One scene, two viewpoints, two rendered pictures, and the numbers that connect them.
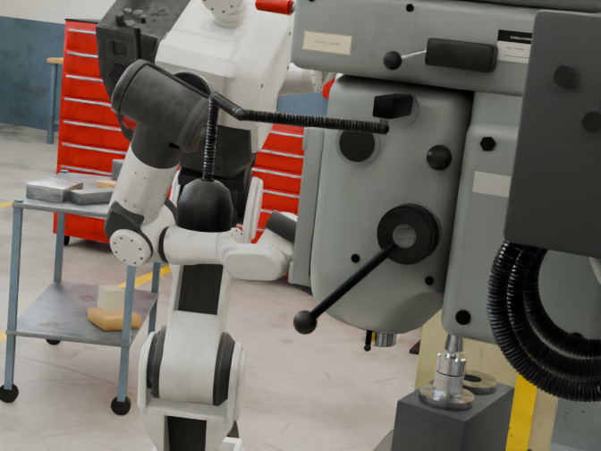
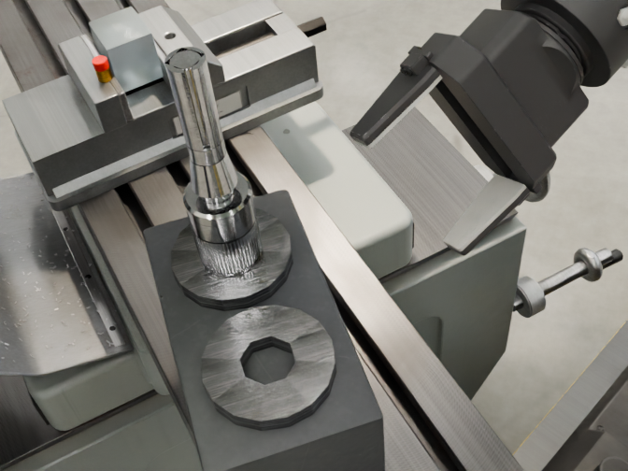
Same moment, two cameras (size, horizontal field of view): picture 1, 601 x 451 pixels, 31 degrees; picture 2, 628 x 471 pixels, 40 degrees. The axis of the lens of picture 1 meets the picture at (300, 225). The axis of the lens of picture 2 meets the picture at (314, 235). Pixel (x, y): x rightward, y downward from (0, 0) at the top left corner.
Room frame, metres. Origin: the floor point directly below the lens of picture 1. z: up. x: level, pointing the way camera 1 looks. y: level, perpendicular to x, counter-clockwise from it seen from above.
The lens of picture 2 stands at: (2.00, -0.50, 1.60)
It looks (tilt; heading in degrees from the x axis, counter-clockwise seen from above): 50 degrees down; 137
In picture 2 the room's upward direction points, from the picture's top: 7 degrees counter-clockwise
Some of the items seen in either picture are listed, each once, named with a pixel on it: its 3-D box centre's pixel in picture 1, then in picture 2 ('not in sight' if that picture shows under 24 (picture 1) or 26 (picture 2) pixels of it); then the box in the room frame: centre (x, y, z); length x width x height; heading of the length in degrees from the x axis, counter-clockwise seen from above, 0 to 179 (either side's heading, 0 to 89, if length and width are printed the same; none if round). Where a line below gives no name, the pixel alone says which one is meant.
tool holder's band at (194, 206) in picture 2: (452, 357); (218, 196); (1.66, -0.27, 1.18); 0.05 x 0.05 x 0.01
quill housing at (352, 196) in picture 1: (399, 202); not in sight; (1.37, -0.12, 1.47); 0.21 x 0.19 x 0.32; 160
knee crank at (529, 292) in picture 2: not in sight; (567, 275); (1.68, 0.33, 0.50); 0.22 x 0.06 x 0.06; 70
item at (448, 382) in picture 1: (449, 377); (225, 227); (1.66, -0.27, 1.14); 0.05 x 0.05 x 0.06
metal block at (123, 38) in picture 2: not in sight; (126, 49); (1.30, -0.09, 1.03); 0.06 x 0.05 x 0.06; 161
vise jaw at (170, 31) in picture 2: not in sight; (177, 49); (1.32, -0.04, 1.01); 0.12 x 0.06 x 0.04; 161
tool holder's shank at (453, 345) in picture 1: (457, 321); (202, 130); (1.66, -0.27, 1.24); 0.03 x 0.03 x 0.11
